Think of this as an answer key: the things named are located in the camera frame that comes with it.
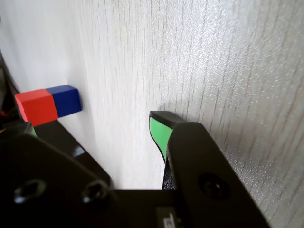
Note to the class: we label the blue wooden cube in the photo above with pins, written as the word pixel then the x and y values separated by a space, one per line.
pixel 67 102

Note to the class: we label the red wooden cube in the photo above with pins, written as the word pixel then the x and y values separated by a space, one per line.
pixel 35 109

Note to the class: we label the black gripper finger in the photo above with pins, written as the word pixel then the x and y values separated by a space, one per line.
pixel 35 178
pixel 197 161

